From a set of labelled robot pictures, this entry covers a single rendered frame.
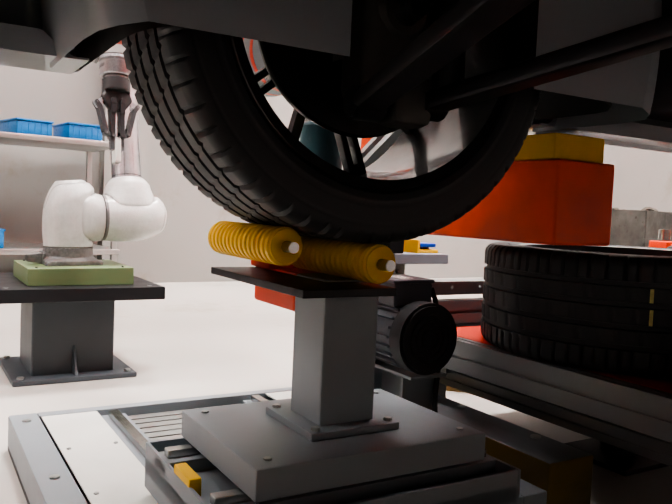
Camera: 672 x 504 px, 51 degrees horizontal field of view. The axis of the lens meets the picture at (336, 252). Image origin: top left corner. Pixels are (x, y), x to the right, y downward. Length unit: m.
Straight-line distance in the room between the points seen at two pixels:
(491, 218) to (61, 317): 1.43
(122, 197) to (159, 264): 2.72
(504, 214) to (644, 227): 5.21
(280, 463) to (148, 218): 1.59
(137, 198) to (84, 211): 0.18
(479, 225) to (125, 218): 1.32
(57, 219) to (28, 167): 2.56
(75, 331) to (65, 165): 2.70
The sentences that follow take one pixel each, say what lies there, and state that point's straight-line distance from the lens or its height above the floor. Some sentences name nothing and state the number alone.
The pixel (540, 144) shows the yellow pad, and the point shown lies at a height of 0.71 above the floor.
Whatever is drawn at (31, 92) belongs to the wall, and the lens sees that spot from 5.00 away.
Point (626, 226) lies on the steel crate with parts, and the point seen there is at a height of 0.54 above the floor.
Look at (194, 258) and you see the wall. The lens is 5.25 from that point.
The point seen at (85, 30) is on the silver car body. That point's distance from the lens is 0.81.
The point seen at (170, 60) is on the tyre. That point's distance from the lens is 0.95.
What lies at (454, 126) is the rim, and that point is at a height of 0.72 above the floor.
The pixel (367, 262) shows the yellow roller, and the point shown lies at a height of 0.49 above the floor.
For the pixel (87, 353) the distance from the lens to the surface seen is 2.42.
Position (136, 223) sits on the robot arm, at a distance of 2.46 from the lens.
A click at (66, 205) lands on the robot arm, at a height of 0.54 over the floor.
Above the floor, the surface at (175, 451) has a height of 0.18.
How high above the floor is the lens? 0.57
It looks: 3 degrees down
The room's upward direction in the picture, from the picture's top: 3 degrees clockwise
